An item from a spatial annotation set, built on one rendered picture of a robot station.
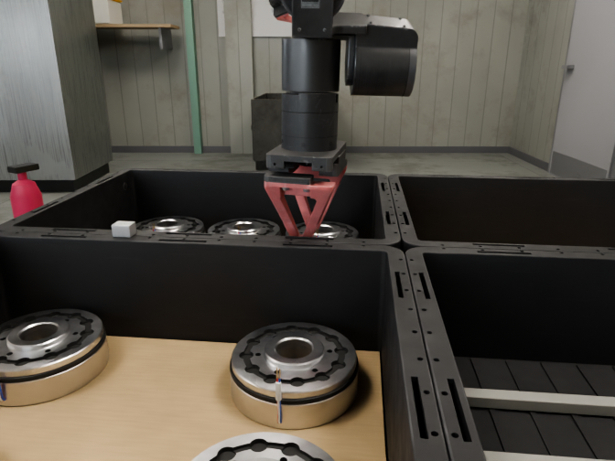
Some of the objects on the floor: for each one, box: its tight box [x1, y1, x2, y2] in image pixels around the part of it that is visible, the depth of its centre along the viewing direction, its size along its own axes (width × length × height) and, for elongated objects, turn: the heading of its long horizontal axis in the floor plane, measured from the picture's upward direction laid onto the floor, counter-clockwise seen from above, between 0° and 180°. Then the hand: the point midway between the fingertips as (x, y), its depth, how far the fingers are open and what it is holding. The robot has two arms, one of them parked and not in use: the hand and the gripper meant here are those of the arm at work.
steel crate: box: [251, 93, 282, 170], centre depth 544 cm, size 87×106×73 cm
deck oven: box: [0, 0, 113, 192], centre depth 449 cm, size 153×114×190 cm
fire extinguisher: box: [7, 163, 44, 219], centre depth 250 cm, size 26×26×60 cm
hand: (307, 230), depth 54 cm, fingers open, 6 cm apart
